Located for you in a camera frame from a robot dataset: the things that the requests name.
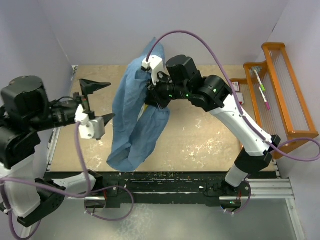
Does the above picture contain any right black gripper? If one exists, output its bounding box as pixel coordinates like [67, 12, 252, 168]
[145, 71, 190, 110]

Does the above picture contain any blue pillowcase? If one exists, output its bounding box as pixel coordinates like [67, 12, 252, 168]
[106, 38, 171, 172]

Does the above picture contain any white and yellow pillow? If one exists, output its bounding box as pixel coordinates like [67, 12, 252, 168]
[137, 104, 148, 120]

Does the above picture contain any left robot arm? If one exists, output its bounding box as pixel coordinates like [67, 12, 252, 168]
[0, 75, 114, 227]

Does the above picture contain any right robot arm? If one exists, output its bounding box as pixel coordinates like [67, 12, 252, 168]
[141, 55, 281, 196]

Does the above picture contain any small red labelled card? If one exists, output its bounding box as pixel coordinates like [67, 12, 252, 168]
[232, 81, 240, 92]

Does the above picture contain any red and white box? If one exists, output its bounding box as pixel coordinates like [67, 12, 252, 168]
[236, 92, 245, 105]

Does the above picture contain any green capped marker pen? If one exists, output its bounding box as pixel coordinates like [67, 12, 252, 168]
[253, 69, 266, 92]

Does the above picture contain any pink capped marker pen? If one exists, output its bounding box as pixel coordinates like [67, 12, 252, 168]
[258, 87, 271, 111]

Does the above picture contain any orange wooden tiered rack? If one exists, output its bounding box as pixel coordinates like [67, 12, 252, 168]
[231, 42, 319, 154]

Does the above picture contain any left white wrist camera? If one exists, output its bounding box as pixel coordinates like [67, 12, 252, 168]
[75, 116, 106, 141]

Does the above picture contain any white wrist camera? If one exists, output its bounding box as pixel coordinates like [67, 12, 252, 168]
[141, 55, 164, 86]
[75, 116, 106, 141]

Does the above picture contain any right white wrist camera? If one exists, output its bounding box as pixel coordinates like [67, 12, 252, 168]
[141, 55, 164, 86]

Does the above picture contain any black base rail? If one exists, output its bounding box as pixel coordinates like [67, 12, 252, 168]
[43, 171, 278, 210]

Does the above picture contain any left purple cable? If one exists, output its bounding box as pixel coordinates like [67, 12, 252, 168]
[0, 121, 136, 240]

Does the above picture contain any aluminium frame rail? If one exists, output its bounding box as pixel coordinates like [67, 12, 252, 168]
[247, 177, 306, 240]

